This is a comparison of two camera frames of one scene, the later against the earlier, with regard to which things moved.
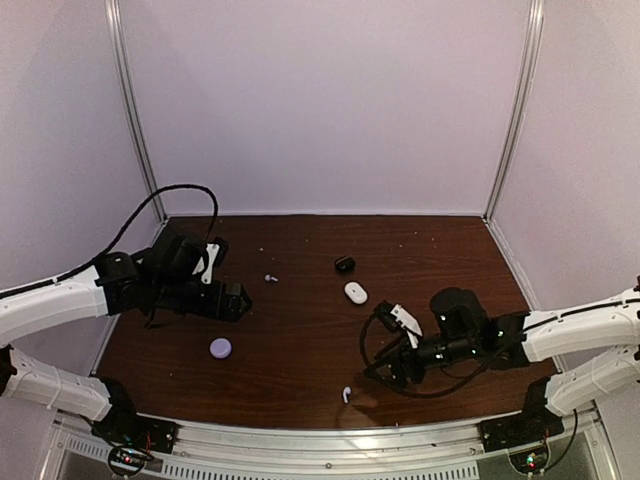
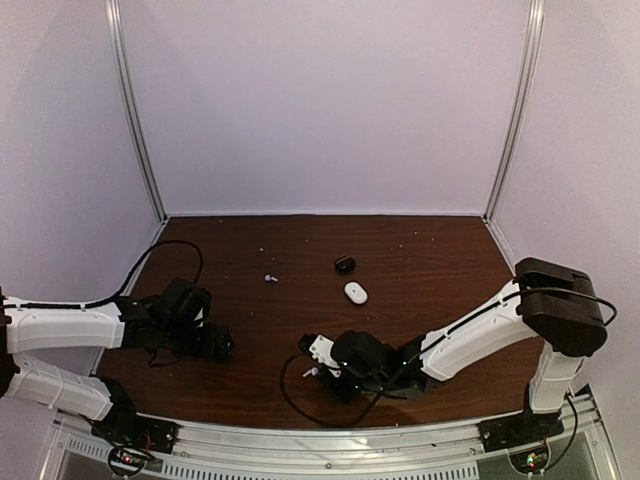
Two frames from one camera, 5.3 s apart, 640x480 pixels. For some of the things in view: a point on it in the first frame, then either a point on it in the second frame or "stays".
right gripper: (398, 361) -> (344, 394)
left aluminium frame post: (116, 22) stays
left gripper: (231, 311) -> (220, 349)
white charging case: (356, 292) stays
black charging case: (345, 264) stays
